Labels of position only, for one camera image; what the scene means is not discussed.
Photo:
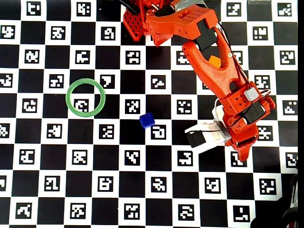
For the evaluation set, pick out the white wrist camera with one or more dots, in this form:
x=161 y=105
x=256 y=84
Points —
x=211 y=136

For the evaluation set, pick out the red robot arm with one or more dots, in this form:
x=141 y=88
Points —
x=178 y=21

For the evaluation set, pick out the blue cube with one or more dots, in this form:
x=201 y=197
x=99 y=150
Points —
x=147 y=120

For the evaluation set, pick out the black camera stand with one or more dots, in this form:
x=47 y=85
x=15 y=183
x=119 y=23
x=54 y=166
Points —
x=288 y=218

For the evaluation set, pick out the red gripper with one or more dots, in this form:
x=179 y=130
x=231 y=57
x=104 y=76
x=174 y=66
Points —
x=242 y=147

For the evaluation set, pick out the orange cube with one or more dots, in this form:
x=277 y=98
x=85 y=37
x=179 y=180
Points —
x=215 y=62

